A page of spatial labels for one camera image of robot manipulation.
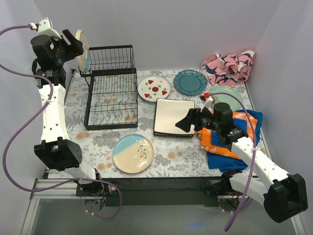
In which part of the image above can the cream round plate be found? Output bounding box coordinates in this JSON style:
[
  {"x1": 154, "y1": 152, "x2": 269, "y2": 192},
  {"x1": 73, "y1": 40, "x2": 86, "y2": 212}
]
[{"x1": 75, "y1": 29, "x2": 91, "y2": 73}]

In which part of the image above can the cream square plate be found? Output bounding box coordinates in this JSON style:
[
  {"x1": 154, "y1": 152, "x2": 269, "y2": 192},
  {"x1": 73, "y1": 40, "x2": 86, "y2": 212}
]
[{"x1": 154, "y1": 98, "x2": 195, "y2": 135}]

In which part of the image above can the teal scalloped plate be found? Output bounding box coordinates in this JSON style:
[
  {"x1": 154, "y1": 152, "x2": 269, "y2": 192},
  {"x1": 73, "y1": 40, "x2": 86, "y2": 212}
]
[{"x1": 173, "y1": 70, "x2": 207, "y2": 95}]

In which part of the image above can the mint green plate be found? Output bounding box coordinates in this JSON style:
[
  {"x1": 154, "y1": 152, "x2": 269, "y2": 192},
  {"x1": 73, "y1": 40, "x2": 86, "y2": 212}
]
[{"x1": 209, "y1": 85, "x2": 242, "y2": 112}]

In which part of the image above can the white green rimmed plate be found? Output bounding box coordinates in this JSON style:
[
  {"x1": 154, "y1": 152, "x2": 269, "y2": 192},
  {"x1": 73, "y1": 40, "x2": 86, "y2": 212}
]
[{"x1": 137, "y1": 75, "x2": 171, "y2": 100}]

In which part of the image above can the cream blue leaf plate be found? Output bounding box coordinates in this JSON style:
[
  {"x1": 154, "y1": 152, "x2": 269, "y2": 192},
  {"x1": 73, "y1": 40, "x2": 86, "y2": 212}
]
[{"x1": 112, "y1": 134, "x2": 155, "y2": 174}]

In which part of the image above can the white blue striped plate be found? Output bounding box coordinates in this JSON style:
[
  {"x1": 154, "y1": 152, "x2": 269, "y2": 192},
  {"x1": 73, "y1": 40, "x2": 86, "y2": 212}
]
[{"x1": 140, "y1": 96, "x2": 157, "y2": 103}]

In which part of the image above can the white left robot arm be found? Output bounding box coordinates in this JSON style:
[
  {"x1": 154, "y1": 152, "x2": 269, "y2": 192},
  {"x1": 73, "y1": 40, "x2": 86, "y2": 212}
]
[{"x1": 31, "y1": 29, "x2": 104, "y2": 196}]

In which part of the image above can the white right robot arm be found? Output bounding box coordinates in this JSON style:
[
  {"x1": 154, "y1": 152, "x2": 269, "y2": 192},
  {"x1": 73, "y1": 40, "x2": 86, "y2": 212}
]
[{"x1": 175, "y1": 103, "x2": 308, "y2": 223}]

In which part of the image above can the orange white cloth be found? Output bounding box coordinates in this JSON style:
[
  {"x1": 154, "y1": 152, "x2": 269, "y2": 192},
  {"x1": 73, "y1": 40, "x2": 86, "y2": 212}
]
[{"x1": 197, "y1": 111, "x2": 259, "y2": 160}]

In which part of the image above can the floral table mat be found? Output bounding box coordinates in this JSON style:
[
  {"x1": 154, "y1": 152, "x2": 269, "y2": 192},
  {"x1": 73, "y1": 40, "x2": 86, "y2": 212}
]
[{"x1": 47, "y1": 69, "x2": 273, "y2": 179}]

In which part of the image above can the blue cloth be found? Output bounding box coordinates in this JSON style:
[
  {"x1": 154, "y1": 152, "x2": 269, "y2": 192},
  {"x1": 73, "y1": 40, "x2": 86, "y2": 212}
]
[{"x1": 203, "y1": 110, "x2": 263, "y2": 173}]

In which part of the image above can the pink navy patterned cloth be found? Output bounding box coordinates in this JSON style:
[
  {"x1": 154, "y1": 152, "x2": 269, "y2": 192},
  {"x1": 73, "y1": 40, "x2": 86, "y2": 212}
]
[{"x1": 200, "y1": 50, "x2": 255, "y2": 87}]

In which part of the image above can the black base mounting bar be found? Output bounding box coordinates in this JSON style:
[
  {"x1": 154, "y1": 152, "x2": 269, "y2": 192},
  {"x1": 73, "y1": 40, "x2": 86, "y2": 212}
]
[{"x1": 75, "y1": 176, "x2": 243, "y2": 208}]

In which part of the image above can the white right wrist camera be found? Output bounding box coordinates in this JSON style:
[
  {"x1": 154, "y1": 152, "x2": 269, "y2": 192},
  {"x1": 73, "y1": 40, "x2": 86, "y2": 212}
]
[{"x1": 199, "y1": 93, "x2": 219, "y2": 112}]

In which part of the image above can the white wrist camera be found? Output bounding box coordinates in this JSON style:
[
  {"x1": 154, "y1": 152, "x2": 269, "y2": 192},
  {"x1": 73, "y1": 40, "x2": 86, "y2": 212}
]
[
  {"x1": 28, "y1": 17, "x2": 62, "y2": 39},
  {"x1": 199, "y1": 93, "x2": 219, "y2": 112}
]

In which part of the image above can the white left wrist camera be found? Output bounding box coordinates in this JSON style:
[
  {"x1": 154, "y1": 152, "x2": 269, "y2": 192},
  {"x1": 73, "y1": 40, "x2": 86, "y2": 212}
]
[{"x1": 28, "y1": 17, "x2": 62, "y2": 39}]

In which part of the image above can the black wire dish rack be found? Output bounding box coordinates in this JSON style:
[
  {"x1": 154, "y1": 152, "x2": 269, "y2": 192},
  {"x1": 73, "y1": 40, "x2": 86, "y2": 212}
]
[{"x1": 79, "y1": 45, "x2": 138, "y2": 131}]

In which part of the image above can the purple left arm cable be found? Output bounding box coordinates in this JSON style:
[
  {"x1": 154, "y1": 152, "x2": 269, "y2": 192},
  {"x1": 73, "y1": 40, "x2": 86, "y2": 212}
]
[{"x1": 0, "y1": 23, "x2": 123, "y2": 220}]

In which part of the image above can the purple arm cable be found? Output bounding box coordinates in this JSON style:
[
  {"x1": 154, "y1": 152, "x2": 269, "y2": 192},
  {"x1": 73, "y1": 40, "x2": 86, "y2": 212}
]
[
  {"x1": 207, "y1": 92, "x2": 258, "y2": 232},
  {"x1": 0, "y1": 23, "x2": 123, "y2": 220}
]

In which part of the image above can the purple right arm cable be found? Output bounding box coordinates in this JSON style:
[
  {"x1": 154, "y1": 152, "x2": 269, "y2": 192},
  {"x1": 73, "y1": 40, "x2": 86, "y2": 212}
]
[{"x1": 207, "y1": 92, "x2": 258, "y2": 232}]

